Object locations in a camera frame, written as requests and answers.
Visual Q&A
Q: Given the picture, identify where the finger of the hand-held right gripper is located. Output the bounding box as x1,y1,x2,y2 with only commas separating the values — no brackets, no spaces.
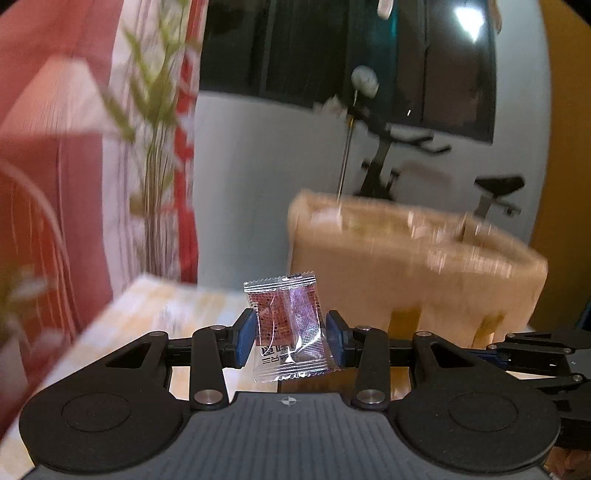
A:
505,325,591,354
471,342,583,391

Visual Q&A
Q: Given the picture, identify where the plastic-lined cardboard box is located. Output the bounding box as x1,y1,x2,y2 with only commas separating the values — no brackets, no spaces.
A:
287,188,549,402

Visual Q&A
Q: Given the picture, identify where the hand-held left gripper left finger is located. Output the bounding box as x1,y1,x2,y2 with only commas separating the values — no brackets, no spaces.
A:
105,308,257,411

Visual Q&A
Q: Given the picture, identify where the crumpled white tissue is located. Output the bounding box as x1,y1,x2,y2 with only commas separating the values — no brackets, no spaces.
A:
314,96,349,116

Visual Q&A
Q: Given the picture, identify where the person's right hand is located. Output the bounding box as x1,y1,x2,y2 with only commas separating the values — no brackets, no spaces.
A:
549,449,591,480

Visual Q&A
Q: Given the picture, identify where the checkered tablecloth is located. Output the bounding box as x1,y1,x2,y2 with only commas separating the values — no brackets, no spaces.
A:
0,274,296,464

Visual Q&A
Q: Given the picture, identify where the dark framed window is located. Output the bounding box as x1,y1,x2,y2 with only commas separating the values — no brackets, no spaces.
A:
199,0,499,144

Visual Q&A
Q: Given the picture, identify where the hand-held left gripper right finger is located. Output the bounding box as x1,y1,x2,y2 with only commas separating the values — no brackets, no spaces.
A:
325,310,497,411

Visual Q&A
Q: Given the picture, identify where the wooden door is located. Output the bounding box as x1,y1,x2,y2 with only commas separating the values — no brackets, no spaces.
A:
526,28,591,333

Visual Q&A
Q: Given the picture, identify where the white cloth wad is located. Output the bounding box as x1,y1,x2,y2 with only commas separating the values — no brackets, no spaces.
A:
351,66,380,97

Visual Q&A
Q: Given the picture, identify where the red floral curtain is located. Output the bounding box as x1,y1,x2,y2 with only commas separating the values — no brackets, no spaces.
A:
0,0,208,444

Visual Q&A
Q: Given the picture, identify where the black exercise bike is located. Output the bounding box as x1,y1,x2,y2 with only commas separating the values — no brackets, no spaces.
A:
344,106,526,219

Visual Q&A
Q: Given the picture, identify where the metal rod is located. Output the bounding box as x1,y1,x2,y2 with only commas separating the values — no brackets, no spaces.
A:
337,113,356,204

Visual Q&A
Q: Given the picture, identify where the small clear red-brown packet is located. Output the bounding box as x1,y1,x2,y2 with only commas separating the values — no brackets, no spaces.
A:
243,271,334,383

